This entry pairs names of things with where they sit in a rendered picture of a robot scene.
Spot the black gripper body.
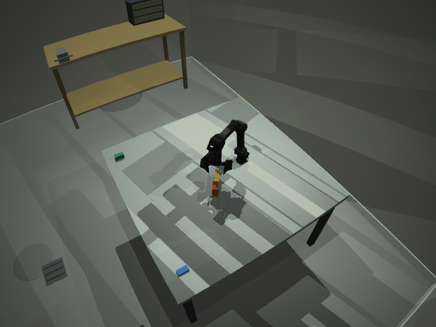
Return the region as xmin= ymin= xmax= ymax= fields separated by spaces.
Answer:
xmin=200 ymin=157 xmax=232 ymax=170

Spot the blue rectangular block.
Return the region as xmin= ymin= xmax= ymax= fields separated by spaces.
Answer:
xmin=176 ymin=265 xmax=190 ymax=276

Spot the small green block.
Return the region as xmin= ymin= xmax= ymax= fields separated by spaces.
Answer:
xmin=114 ymin=152 xmax=125 ymax=161

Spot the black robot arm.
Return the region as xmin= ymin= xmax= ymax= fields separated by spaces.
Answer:
xmin=202 ymin=120 xmax=250 ymax=166

